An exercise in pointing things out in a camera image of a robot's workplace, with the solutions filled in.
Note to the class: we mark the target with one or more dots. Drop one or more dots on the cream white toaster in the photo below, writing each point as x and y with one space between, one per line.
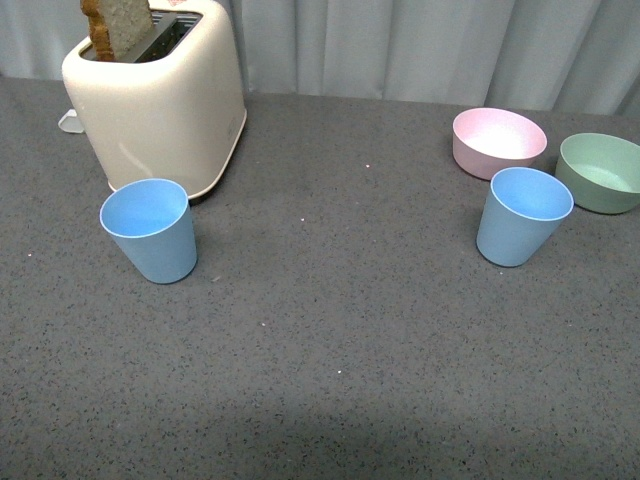
172 107

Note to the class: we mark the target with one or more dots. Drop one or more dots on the blue cup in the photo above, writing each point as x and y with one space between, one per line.
151 222
523 208

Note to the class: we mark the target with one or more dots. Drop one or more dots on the green bowl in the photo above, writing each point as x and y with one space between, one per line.
601 171

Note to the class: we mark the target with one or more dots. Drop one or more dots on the grey curtain backdrop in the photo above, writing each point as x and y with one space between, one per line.
572 56

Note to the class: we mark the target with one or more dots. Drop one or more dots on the white toaster lever knob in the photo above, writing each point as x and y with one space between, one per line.
70 123

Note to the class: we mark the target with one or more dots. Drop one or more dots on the pink bowl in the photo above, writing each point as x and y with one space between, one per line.
487 140

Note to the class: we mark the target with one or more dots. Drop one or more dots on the toast bread slice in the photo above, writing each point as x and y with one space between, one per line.
116 26

